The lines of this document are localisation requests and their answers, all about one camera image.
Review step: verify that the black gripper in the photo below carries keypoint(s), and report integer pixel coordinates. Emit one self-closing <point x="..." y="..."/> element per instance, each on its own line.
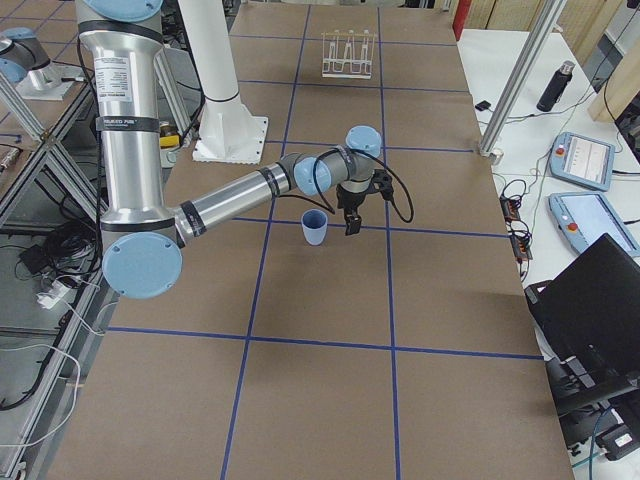
<point x="348" y="201"/>

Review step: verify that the light blue plastic cup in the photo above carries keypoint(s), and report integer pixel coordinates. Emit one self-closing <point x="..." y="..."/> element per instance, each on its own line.
<point x="314" y="223"/>

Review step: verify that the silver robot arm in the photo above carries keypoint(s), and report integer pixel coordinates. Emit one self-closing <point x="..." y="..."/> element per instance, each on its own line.
<point x="142" y="236"/>

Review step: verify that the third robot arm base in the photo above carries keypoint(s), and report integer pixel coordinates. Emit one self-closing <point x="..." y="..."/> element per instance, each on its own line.
<point x="29" y="68"/>

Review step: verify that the small black phone device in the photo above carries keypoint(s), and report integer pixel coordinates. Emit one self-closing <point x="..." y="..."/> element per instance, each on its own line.
<point x="483" y="105"/>

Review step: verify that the orange black usb hub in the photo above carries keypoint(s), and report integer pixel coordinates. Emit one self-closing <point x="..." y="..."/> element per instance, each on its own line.
<point x="518" y="231"/>

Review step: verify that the far teach pendant tablet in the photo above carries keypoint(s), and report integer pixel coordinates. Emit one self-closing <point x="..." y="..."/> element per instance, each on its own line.
<point x="582" y="161"/>

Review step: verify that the teach pendant tablet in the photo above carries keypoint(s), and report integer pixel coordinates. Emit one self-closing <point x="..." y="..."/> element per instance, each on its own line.
<point x="582" y="161"/>
<point x="583" y="217"/>

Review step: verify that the near teach pendant tablet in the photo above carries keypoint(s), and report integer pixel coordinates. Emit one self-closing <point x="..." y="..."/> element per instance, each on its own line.
<point x="583" y="217"/>

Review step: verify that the black water bottle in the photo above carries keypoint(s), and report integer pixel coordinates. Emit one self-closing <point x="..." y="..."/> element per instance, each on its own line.
<point x="556" y="86"/>

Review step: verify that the black laptop computer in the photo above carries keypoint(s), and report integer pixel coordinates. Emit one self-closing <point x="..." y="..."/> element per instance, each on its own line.
<point x="591" y="309"/>

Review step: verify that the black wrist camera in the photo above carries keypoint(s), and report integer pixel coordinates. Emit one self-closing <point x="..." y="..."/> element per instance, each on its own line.
<point x="382" y="183"/>

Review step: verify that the white wire cup holder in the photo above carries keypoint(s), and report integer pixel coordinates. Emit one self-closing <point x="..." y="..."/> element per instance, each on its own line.
<point x="348" y="54"/>

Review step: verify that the aluminium frame post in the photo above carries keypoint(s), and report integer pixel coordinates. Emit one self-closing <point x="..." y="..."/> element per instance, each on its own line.
<point x="537" y="37"/>

